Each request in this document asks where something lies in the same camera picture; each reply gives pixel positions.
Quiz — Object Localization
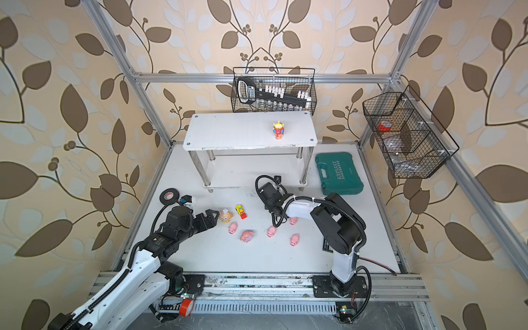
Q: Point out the pink pig toy middle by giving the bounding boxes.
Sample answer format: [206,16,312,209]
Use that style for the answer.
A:
[267,226,277,238]

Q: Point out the black tape roll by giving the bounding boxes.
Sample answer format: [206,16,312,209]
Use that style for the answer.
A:
[159,188,180,206]

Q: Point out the pink pig toy lower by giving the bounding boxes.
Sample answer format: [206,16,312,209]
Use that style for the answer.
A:
[290,234,300,247]

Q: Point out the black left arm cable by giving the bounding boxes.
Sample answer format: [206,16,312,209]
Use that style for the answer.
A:
[61,201,182,330]

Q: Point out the red tape roll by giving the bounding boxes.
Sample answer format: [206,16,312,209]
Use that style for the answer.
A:
[378,120,392,132]

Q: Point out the black socket set holder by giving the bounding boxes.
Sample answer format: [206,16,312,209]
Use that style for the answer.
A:
[235,77,314,108]

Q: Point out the black wire basket back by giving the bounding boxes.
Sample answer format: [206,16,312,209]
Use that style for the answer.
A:
[230,66,317,115]

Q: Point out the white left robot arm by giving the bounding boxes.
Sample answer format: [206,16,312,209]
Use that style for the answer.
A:
[48,206,220,329]

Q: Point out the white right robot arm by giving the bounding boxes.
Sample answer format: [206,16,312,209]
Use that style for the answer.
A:
[255,182,367,297]

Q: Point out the green plastic tool case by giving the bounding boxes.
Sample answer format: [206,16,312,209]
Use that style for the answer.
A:
[315,152,364,195]

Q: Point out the black wire basket right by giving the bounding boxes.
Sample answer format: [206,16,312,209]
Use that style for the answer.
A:
[362,86,459,179]

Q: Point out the red emergency button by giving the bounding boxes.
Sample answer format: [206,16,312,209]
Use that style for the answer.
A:
[179,298,195,317]

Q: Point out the white two-tier shelf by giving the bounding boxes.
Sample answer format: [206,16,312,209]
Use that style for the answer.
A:
[183,111,318,191]

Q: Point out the black wire basket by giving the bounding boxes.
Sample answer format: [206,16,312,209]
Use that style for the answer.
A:
[230,66,317,115]
[362,86,459,179]

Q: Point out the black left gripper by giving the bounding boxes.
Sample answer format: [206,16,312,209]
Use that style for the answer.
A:
[175,210,219,246]

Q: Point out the yellow red toy car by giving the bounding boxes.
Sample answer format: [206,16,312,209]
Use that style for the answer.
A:
[236,204,248,219]

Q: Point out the alien figure toy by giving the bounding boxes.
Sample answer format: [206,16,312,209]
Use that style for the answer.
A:
[273,121,284,140]

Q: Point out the large pink pig toy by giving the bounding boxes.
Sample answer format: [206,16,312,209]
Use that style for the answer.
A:
[240,230,254,243]

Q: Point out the orange cat toy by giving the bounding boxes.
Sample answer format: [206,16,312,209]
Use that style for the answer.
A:
[219,209,233,224]

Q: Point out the aluminium frame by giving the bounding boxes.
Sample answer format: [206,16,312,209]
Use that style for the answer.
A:
[61,0,528,330]

